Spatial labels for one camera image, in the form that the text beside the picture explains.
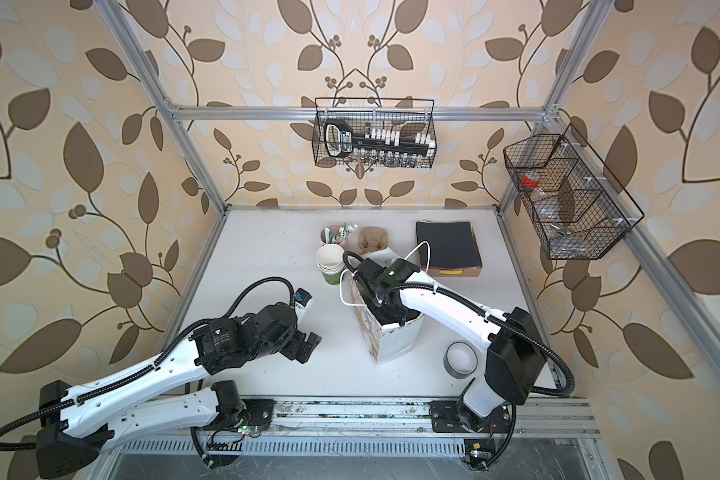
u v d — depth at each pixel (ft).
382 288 1.80
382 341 2.23
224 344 1.64
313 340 2.17
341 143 2.79
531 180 2.90
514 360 1.37
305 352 2.15
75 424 1.32
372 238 3.55
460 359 2.76
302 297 2.15
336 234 2.93
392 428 2.42
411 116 2.99
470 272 3.25
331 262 3.17
